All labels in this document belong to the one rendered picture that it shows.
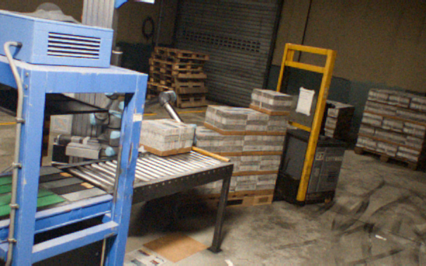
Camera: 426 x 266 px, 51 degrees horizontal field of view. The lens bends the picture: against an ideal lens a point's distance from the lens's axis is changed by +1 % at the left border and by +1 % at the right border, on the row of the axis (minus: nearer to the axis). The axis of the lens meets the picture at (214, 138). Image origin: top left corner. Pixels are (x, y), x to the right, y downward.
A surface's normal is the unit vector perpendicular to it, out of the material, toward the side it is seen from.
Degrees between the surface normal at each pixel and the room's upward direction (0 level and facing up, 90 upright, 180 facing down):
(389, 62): 90
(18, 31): 90
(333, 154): 90
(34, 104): 90
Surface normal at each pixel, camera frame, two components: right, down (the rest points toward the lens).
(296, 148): -0.82, 0.00
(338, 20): -0.59, 0.09
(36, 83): 0.79, 0.26
